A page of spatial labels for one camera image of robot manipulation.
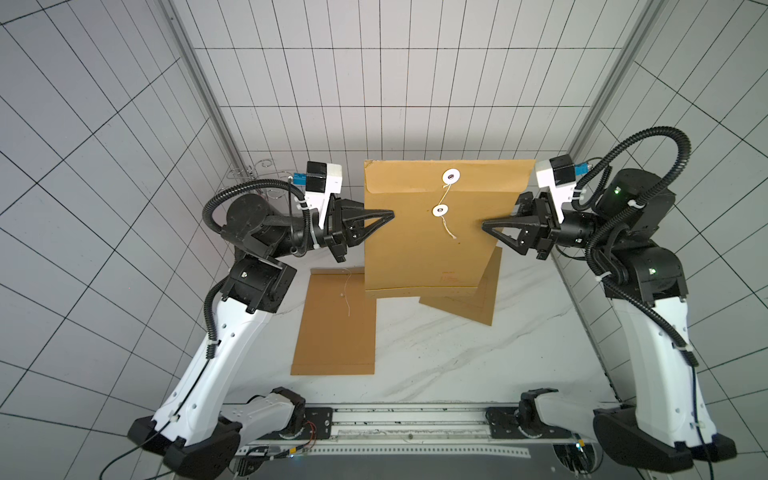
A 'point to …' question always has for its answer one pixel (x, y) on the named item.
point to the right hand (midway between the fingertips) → (484, 214)
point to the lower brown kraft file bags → (471, 302)
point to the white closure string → (349, 309)
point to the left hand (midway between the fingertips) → (386, 219)
